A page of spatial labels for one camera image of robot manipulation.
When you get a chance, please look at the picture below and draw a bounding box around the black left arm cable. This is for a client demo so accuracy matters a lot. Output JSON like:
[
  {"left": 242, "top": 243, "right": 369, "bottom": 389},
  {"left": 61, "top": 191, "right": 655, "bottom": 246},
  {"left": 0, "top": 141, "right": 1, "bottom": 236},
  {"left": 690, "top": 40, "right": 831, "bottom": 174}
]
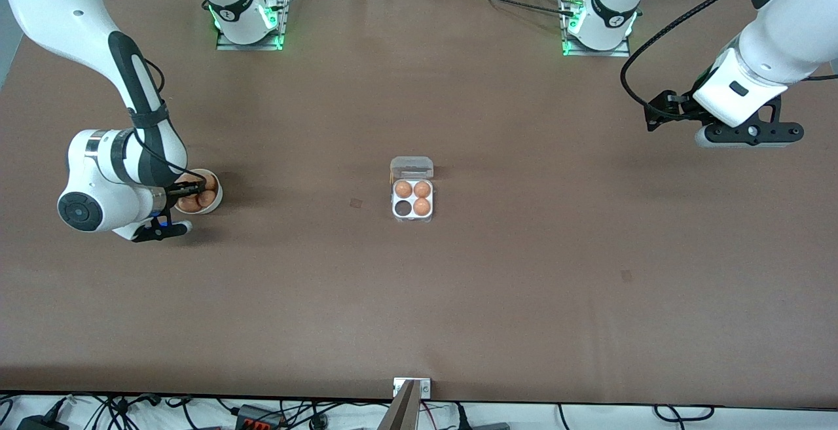
[{"left": 620, "top": 0, "right": 796, "bottom": 113}]

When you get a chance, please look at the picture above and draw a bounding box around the clear plastic egg carton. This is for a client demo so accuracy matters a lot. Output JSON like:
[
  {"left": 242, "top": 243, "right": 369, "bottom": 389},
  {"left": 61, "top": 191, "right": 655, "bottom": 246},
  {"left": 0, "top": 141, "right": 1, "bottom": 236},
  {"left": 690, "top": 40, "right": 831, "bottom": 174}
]
[{"left": 390, "top": 156, "right": 435, "bottom": 224}]

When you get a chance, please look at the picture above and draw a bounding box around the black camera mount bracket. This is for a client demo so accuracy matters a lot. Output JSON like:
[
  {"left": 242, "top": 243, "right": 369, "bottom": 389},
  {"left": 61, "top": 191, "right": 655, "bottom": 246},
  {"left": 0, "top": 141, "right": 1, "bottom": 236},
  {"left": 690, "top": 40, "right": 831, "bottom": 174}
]
[
  {"left": 704, "top": 93, "right": 805, "bottom": 144},
  {"left": 131, "top": 216, "right": 191, "bottom": 242}
]

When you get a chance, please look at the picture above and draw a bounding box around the black right camera mount bracket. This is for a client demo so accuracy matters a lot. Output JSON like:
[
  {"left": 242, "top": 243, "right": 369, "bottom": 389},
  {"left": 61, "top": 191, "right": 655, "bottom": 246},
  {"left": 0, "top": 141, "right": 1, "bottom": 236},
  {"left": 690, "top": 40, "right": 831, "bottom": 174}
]
[{"left": 131, "top": 216, "right": 191, "bottom": 242}]

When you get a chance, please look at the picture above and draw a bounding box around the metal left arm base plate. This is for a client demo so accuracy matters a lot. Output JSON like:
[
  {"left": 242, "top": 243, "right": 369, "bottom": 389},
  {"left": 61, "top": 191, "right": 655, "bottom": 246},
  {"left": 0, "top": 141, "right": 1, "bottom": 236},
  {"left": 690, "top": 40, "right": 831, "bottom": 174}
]
[{"left": 562, "top": 0, "right": 632, "bottom": 58}]

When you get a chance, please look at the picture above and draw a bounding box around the black orange power strip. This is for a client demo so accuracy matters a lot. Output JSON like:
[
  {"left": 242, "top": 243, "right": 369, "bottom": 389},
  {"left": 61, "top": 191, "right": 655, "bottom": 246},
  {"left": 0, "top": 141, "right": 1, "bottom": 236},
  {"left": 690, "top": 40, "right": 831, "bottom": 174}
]
[{"left": 236, "top": 404, "right": 289, "bottom": 430}]

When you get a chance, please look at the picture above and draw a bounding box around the black looped floor cable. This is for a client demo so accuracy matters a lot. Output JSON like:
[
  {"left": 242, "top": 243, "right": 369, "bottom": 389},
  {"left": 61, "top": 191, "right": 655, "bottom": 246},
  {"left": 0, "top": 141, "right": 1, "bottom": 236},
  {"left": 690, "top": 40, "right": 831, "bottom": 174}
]
[{"left": 653, "top": 405, "right": 716, "bottom": 421}]

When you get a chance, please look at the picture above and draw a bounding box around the black power adapter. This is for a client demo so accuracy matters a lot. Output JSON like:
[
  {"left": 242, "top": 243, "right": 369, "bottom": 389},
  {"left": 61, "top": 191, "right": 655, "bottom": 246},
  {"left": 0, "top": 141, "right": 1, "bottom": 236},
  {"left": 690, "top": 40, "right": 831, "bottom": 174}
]
[{"left": 16, "top": 416, "right": 69, "bottom": 430}]

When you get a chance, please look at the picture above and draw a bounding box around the small metal edge bracket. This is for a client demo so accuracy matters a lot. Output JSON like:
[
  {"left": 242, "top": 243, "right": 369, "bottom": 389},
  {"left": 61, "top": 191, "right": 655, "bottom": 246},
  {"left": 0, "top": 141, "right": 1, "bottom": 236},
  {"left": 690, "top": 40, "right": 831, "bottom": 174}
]
[{"left": 393, "top": 378, "right": 431, "bottom": 399}]

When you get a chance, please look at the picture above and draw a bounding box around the black left camera mount bracket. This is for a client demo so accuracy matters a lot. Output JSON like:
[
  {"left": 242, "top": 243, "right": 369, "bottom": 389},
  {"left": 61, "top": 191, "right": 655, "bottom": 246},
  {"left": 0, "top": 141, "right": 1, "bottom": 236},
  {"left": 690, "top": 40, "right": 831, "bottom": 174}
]
[{"left": 704, "top": 93, "right": 805, "bottom": 144}]

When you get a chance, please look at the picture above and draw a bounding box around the white round bowl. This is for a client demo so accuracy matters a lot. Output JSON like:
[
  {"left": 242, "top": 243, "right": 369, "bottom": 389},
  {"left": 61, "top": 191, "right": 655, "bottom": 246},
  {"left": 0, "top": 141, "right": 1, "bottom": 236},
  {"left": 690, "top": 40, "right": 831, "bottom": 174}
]
[{"left": 173, "top": 168, "right": 224, "bottom": 215}]

